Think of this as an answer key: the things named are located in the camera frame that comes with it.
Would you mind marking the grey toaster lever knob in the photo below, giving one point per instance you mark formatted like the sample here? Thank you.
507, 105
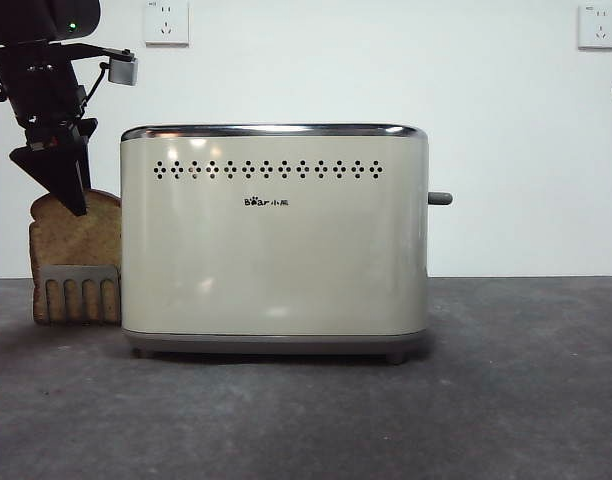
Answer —
442, 198

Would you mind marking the grey metal toast rack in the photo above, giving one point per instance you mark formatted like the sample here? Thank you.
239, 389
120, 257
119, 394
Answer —
76, 273

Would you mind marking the brown bread slice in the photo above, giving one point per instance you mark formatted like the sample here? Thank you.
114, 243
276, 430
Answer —
103, 235

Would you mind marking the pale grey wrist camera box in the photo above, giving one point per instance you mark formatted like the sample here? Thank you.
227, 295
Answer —
123, 71

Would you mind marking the cream two-slot toaster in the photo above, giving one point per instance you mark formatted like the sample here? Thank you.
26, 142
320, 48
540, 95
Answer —
276, 260

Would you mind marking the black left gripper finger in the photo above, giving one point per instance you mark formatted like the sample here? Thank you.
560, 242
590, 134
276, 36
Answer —
56, 175

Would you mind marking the white wall socket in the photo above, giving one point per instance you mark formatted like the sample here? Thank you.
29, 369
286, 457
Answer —
167, 25
599, 27

